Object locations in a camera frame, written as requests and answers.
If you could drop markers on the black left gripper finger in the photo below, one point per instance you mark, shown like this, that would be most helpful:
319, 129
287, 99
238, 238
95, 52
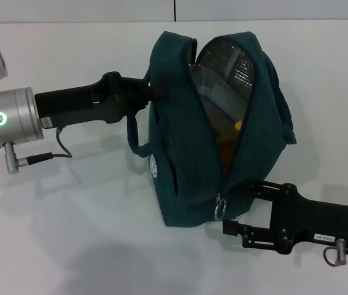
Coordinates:
124, 95

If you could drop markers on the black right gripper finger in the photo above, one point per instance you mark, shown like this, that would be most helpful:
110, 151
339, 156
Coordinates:
247, 233
255, 190

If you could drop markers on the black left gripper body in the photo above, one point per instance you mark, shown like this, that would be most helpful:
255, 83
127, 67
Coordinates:
66, 104

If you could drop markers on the clear plastic lunch box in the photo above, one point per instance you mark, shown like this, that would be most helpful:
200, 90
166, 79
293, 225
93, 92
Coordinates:
219, 89

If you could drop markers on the yellow toy banana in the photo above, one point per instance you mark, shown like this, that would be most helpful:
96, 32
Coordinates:
238, 125

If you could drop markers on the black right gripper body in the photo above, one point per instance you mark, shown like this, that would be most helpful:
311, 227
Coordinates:
311, 221

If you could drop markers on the dark teal insulated lunch bag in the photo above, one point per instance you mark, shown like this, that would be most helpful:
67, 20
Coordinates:
186, 153

